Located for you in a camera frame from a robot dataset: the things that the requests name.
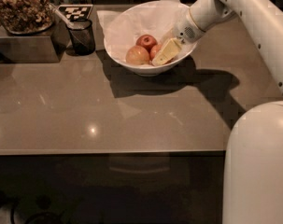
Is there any black white marker card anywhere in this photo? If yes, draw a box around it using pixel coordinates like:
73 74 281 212
59 4 93 21

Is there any white spoon handle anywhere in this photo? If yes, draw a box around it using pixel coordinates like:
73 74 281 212
49 3 75 29

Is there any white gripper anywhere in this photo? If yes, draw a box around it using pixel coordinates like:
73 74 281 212
152 9 205 66

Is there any yellowish red apple left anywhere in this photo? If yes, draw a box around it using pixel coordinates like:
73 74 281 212
125 46 150 65

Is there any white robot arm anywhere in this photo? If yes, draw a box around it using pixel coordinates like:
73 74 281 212
153 0 283 224

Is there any white ceramic bowl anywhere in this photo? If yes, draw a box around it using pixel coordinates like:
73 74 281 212
103 0 205 77

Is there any black mesh pen cup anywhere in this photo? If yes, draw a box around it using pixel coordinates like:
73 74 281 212
67 19 95 55

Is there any white paper liner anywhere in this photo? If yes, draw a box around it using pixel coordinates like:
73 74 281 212
97 0 190 65

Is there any glass bowl of nuts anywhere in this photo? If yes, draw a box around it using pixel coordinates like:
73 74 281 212
0 0 54 35

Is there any grey metal box stand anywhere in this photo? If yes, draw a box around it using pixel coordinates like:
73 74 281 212
0 20 70 63

